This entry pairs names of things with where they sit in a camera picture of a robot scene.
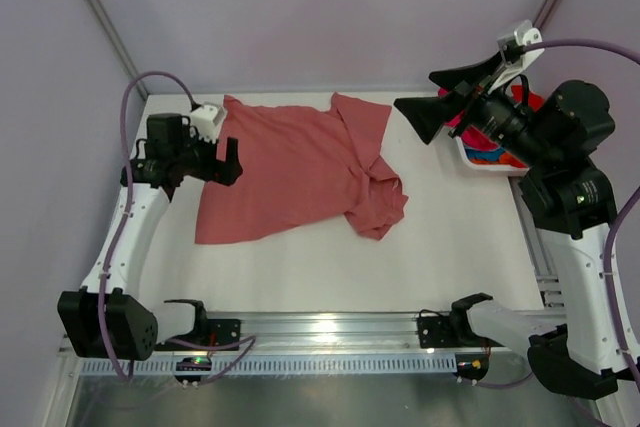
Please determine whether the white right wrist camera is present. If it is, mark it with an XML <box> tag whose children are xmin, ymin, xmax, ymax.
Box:
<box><xmin>489</xmin><ymin>20</ymin><xmax>544</xmax><ymax>93</ymax></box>

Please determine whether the red t shirt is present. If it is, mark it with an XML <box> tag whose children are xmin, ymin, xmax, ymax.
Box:
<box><xmin>510</xmin><ymin>85</ymin><xmax>545</xmax><ymax>112</ymax></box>

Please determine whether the blue garment in basket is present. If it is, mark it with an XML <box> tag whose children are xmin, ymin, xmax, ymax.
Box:
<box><xmin>464</xmin><ymin>146</ymin><xmax>504</xmax><ymax>164</ymax></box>

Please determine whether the salmon pink t shirt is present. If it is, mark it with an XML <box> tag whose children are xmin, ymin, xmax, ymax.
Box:
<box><xmin>195</xmin><ymin>93</ymin><xmax>408</xmax><ymax>245</ymax></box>

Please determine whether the right side aluminium rail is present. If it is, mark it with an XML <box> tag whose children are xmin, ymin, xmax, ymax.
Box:
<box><xmin>509</xmin><ymin>177</ymin><xmax>565</xmax><ymax>310</ymax></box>

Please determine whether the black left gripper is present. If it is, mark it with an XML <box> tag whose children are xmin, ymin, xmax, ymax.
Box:
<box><xmin>173</xmin><ymin>124</ymin><xmax>242</xmax><ymax>185</ymax></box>

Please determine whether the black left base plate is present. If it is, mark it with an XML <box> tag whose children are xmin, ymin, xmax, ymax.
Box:
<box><xmin>177</xmin><ymin>318</ymin><xmax>242</xmax><ymax>351</ymax></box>

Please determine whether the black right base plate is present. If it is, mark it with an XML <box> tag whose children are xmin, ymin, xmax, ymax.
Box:
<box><xmin>415</xmin><ymin>309</ymin><xmax>501</xmax><ymax>349</ymax></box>

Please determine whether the right black controller board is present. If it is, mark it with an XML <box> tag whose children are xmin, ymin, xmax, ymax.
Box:
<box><xmin>454</xmin><ymin>354</ymin><xmax>490</xmax><ymax>381</ymax></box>

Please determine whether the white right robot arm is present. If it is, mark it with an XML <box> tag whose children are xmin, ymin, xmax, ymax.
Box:
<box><xmin>394</xmin><ymin>56</ymin><xmax>639</xmax><ymax>400</ymax></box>

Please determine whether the black controller board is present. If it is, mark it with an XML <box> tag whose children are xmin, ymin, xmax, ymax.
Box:
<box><xmin>454</xmin><ymin>354</ymin><xmax>490</xmax><ymax>381</ymax></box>
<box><xmin>174</xmin><ymin>356</ymin><xmax>212</xmax><ymax>384</ymax></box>

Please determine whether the aluminium mounting rail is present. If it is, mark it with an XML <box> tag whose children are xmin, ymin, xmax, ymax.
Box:
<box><xmin>58</xmin><ymin>311</ymin><xmax>603</xmax><ymax>356</ymax></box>

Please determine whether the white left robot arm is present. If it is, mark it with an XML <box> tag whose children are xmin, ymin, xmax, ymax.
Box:
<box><xmin>57</xmin><ymin>104</ymin><xmax>243</xmax><ymax>361</ymax></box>

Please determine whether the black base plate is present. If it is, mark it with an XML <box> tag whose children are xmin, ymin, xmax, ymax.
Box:
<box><xmin>415</xmin><ymin>309</ymin><xmax>501</xmax><ymax>349</ymax></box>
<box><xmin>177</xmin><ymin>318</ymin><xmax>242</xmax><ymax>351</ymax></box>

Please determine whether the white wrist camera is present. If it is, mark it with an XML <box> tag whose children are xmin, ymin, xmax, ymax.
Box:
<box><xmin>489</xmin><ymin>20</ymin><xmax>544</xmax><ymax>93</ymax></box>
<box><xmin>189</xmin><ymin>103</ymin><xmax>227</xmax><ymax>144</ymax></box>

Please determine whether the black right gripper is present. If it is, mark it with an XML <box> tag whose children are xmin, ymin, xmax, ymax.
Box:
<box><xmin>393</xmin><ymin>47</ymin><xmax>554</xmax><ymax>165</ymax></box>

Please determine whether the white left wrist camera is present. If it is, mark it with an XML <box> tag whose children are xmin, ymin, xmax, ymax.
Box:
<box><xmin>189</xmin><ymin>103</ymin><xmax>227</xmax><ymax>144</ymax></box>

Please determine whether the white perforated plastic basket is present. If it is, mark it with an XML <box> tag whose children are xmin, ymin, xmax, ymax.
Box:
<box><xmin>454</xmin><ymin>126</ymin><xmax>527</xmax><ymax>177</ymax></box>

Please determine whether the orange garment in basket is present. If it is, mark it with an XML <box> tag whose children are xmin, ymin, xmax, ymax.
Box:
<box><xmin>477</xmin><ymin>151</ymin><xmax>526</xmax><ymax>169</ymax></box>

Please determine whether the left black controller board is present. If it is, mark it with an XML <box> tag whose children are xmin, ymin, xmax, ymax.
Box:
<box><xmin>174</xmin><ymin>356</ymin><xmax>212</xmax><ymax>384</ymax></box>

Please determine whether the left aluminium corner post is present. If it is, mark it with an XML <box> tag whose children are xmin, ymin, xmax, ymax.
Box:
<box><xmin>83</xmin><ymin>0</ymin><xmax>140</xmax><ymax>80</ymax></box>

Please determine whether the magenta t shirt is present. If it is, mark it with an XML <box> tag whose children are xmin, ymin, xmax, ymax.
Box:
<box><xmin>438</xmin><ymin>88</ymin><xmax>499</xmax><ymax>152</ymax></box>

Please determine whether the slotted grey cable duct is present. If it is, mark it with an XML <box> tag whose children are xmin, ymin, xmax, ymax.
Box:
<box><xmin>79</xmin><ymin>352</ymin><xmax>458</xmax><ymax>377</ymax></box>

